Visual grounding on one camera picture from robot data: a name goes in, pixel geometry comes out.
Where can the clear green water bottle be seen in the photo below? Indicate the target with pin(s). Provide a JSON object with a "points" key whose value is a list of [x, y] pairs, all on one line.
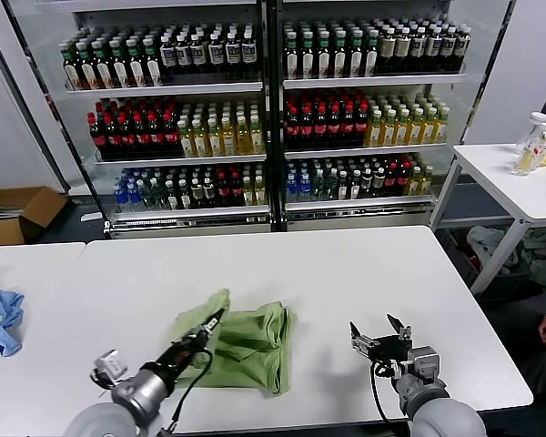
{"points": [[318, 188], [157, 197], [145, 198], [330, 187]]}

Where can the blue water bottle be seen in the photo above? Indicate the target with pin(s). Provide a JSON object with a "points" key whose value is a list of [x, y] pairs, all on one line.
{"points": [[305, 189], [118, 199], [133, 199], [292, 190]]}

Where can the open beverage display cabinet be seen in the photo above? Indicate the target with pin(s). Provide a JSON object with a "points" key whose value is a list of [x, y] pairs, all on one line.
{"points": [[359, 220], [186, 227]]}

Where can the dark bottle white cap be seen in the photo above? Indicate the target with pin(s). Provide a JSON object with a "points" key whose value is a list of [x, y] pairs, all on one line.
{"points": [[184, 196], [355, 186], [342, 187], [171, 197]]}

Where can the blue label dark bottle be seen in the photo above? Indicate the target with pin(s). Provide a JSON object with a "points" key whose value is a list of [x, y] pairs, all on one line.
{"points": [[447, 50], [198, 55], [215, 54], [168, 57], [418, 51], [233, 54], [433, 51], [249, 53], [461, 50], [183, 56]]}

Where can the white paper scrap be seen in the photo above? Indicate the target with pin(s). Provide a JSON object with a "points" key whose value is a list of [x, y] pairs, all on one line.
{"points": [[91, 217]]}

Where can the pale green crumpled cloth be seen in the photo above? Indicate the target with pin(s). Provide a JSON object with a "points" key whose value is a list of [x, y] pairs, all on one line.
{"points": [[543, 268]]}

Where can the yellow juice bottle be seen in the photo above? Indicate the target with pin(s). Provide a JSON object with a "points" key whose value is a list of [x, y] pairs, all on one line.
{"points": [[374, 131], [229, 139], [442, 126], [259, 192], [389, 130], [430, 127], [215, 140], [417, 128], [243, 138], [403, 129], [427, 182], [415, 183], [257, 137], [200, 140], [248, 193], [186, 141]]}

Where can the black storage crate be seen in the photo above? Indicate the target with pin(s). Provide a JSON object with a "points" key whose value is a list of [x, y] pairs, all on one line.
{"points": [[455, 255]]}

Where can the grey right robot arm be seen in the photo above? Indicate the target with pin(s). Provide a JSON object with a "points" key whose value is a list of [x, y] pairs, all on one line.
{"points": [[441, 414]]}

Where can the tan label dark bottle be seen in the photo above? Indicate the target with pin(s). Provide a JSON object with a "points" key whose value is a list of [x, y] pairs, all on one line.
{"points": [[402, 52], [387, 52]]}

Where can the person dark trouser leg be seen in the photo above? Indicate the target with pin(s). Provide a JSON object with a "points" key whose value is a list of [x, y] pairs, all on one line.
{"points": [[541, 373]]}

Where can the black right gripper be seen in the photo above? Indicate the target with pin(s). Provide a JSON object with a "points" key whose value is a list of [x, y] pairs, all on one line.
{"points": [[391, 349]]}

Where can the bundle of metal rods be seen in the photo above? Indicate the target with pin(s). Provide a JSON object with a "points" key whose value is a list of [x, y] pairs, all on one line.
{"points": [[2, 213]]}

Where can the white side table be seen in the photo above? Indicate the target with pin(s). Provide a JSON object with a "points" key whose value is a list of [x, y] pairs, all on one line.
{"points": [[491, 173]]}

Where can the clear bottle white cap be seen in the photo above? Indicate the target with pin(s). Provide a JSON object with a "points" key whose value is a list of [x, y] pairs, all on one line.
{"points": [[530, 136]]}

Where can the dark bottle white label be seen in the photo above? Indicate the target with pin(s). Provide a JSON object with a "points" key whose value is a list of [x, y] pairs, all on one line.
{"points": [[209, 195], [196, 196], [367, 185], [379, 185]]}

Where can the grey white crumpled cloth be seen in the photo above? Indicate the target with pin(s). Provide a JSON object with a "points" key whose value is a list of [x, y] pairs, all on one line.
{"points": [[482, 239]]}

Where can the yellow drink bottle red-white label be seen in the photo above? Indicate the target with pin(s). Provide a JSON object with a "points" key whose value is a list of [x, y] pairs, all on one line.
{"points": [[528, 161]]}

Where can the open cardboard box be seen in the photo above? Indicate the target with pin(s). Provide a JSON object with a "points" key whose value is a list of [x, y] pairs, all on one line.
{"points": [[41, 209]]}

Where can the light green polo shirt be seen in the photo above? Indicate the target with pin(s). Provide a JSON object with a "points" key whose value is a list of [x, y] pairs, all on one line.
{"points": [[255, 355]]}

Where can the red cap cola bottle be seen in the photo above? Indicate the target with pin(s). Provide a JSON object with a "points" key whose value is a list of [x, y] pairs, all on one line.
{"points": [[223, 194], [156, 135], [292, 129], [142, 136], [236, 193], [362, 127], [349, 128], [335, 128], [98, 136], [127, 136], [171, 135], [306, 129], [403, 181], [320, 129], [391, 182], [112, 136]]}

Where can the green cap tea bottle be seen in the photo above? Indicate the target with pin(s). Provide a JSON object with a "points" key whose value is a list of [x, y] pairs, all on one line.
{"points": [[323, 56], [137, 64], [88, 67], [371, 54], [121, 65], [340, 55], [71, 68], [307, 56], [153, 64], [104, 66], [356, 55], [291, 57]]}

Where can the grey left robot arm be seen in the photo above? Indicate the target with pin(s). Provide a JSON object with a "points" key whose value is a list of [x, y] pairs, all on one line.
{"points": [[141, 391]]}

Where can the crumpled light blue cloth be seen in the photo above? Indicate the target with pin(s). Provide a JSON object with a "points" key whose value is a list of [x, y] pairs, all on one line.
{"points": [[2, 318]]}

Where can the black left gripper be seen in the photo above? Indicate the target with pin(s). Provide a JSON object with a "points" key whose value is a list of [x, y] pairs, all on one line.
{"points": [[182, 352]]}

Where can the white cabinet shelf board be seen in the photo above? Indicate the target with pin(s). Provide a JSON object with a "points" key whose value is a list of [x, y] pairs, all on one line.
{"points": [[182, 159], [164, 88], [373, 81], [186, 212], [359, 204], [366, 151]]}

